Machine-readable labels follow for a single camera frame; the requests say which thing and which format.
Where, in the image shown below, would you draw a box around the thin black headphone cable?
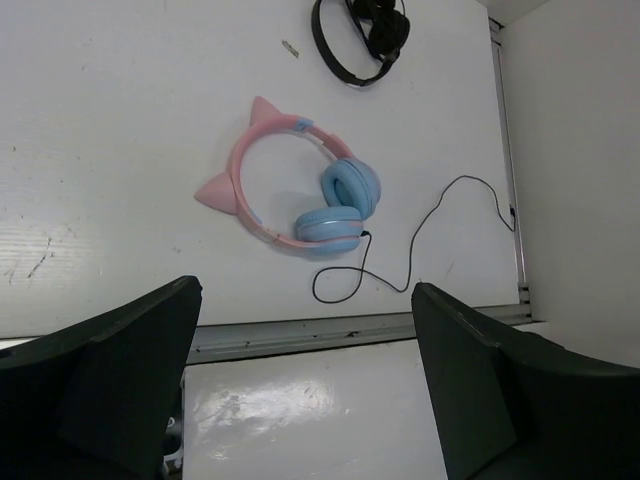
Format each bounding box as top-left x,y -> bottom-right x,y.
312,174 -> 518,304

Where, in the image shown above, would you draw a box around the aluminium rail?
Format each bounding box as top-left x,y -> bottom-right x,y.
0,304 -> 534,365
488,18 -> 531,307

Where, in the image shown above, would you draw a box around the small tape scrap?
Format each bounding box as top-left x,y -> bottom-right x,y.
281,40 -> 299,58

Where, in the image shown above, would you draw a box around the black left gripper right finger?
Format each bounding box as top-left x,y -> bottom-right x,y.
411,283 -> 639,479

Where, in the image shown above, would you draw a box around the right side aluminium rail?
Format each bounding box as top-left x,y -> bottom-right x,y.
488,18 -> 531,307

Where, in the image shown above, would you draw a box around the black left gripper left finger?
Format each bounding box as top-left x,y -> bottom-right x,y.
1,276 -> 202,479

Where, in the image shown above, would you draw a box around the front aluminium rail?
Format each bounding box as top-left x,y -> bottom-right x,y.
0,304 -> 534,365

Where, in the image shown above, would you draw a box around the pink blue cat-ear headphones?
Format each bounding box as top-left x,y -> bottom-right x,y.
194,96 -> 382,256

